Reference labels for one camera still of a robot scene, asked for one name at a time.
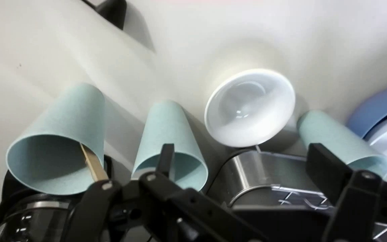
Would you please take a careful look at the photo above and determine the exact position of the small white bowl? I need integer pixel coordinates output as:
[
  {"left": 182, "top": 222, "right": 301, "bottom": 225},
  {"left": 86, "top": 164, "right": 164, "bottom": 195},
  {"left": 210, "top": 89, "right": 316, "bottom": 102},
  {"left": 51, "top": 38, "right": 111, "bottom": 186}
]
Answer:
[{"left": 203, "top": 67, "right": 297, "bottom": 148}]

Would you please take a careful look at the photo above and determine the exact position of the wooden stick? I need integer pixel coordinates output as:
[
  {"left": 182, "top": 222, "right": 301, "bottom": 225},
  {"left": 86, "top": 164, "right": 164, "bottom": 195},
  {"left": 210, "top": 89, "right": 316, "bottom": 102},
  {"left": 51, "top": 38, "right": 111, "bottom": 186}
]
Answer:
[{"left": 78, "top": 143, "right": 111, "bottom": 183}]

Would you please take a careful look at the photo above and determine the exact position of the teal plastic cup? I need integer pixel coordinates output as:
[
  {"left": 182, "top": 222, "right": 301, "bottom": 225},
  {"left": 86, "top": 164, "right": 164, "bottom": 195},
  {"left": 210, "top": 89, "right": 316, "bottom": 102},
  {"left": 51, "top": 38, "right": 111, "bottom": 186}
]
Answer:
[
  {"left": 131, "top": 98, "right": 210, "bottom": 192},
  {"left": 297, "top": 109, "right": 387, "bottom": 179},
  {"left": 4, "top": 82, "right": 108, "bottom": 198}
]

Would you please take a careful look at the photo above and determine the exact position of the steel dish rack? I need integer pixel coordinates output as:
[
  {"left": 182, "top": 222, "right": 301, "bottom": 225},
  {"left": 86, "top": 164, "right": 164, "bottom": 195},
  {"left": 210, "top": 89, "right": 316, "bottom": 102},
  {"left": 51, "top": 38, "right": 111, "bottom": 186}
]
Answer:
[{"left": 206, "top": 149, "right": 387, "bottom": 242}]

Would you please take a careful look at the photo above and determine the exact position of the black coffee maker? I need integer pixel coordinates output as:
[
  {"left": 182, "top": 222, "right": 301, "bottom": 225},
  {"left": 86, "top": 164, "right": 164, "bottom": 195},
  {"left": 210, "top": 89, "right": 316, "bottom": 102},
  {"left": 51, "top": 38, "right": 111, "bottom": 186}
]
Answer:
[{"left": 0, "top": 153, "right": 115, "bottom": 242}]

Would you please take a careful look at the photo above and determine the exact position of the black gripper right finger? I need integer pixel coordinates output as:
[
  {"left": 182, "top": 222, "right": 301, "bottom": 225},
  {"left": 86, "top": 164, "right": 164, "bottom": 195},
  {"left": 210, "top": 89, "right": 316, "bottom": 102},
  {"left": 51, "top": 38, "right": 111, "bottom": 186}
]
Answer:
[{"left": 305, "top": 143, "right": 355, "bottom": 206}]

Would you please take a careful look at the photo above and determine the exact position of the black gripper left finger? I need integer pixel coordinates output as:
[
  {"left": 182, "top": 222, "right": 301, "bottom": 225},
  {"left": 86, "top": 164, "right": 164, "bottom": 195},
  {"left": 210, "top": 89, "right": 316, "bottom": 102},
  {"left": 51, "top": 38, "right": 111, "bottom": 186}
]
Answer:
[{"left": 156, "top": 141, "right": 178, "bottom": 179}]

